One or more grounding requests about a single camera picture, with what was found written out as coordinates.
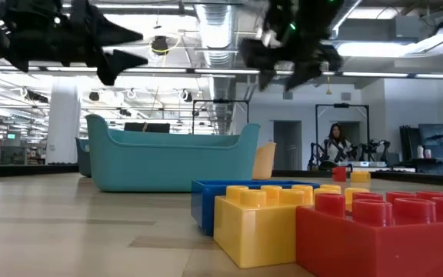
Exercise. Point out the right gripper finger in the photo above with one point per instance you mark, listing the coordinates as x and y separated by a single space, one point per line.
265 77
302 75

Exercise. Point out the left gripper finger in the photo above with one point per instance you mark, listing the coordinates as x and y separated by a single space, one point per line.
117 63
102 34

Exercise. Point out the red toy building block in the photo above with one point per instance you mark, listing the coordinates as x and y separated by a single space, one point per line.
339 175
360 250

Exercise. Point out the yellow toy building block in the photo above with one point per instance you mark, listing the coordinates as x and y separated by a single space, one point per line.
252 231
360 177

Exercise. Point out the black background robot arm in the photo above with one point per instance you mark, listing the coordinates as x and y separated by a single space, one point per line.
315 154
377 148

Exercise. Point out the overhead LED light bar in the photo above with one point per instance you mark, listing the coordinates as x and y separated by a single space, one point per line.
167 70

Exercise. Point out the grey door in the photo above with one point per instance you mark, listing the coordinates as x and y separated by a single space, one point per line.
287 146

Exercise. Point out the white building column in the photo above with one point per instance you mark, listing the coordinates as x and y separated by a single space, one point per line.
64 123

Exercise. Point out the person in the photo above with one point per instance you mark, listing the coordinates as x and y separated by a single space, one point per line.
336 148

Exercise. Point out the slate blue plastic bin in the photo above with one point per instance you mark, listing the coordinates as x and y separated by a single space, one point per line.
84 157

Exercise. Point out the teal plastic bin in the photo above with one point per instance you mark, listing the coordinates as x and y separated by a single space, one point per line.
167 165

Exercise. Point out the white bottle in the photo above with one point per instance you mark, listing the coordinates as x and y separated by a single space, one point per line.
420 152
428 153

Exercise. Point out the blue toy building block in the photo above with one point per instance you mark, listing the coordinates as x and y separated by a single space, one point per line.
204 207

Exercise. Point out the black overhead camera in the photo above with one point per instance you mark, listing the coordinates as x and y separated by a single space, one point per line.
160 44

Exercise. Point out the black background rig frame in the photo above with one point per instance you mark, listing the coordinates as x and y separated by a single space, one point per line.
340 105

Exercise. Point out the silver ventilation duct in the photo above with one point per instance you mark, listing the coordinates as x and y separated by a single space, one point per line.
350 11

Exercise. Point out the black aluminium table frame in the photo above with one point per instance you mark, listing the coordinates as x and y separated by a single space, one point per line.
33 169

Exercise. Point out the dark wall monitor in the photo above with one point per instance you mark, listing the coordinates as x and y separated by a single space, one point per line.
435 132

